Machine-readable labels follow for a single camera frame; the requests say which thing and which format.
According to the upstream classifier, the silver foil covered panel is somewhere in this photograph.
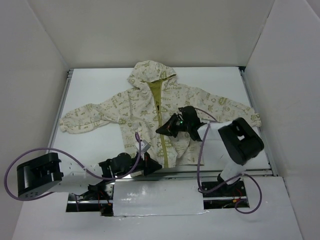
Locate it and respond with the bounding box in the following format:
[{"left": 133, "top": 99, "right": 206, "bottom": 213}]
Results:
[{"left": 113, "top": 179, "right": 205, "bottom": 217}]

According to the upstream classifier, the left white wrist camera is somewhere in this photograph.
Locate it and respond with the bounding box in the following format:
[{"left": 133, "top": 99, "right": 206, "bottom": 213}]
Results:
[{"left": 137, "top": 140, "right": 151, "bottom": 156}]

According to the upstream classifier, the left aluminium frame rail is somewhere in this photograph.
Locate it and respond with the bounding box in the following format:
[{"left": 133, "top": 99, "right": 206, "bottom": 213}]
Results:
[{"left": 47, "top": 68, "right": 74, "bottom": 148}]

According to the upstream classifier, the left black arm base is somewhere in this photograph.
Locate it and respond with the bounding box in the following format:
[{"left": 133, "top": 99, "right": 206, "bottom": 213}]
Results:
[{"left": 80, "top": 183, "right": 114, "bottom": 201}]

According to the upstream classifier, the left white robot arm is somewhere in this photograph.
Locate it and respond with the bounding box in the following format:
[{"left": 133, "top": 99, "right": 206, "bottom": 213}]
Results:
[{"left": 16, "top": 152, "right": 162, "bottom": 201}]

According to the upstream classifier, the aluminium front rail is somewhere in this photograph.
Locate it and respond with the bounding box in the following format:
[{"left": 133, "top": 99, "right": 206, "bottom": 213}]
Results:
[{"left": 116, "top": 170, "right": 221, "bottom": 182}]

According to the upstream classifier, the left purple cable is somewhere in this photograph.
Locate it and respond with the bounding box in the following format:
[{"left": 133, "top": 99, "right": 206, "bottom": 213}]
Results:
[{"left": 4, "top": 131, "right": 143, "bottom": 201}]

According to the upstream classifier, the cream jacket with green print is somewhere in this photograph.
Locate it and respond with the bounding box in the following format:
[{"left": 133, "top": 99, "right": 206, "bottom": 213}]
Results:
[{"left": 59, "top": 60, "right": 262, "bottom": 168}]

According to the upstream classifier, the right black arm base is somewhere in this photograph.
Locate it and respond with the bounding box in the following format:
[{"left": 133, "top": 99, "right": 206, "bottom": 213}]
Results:
[{"left": 201, "top": 177, "right": 247, "bottom": 198}]

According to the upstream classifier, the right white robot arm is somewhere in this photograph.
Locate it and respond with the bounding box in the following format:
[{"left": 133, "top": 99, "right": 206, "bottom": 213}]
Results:
[{"left": 156, "top": 106, "right": 265, "bottom": 196}]

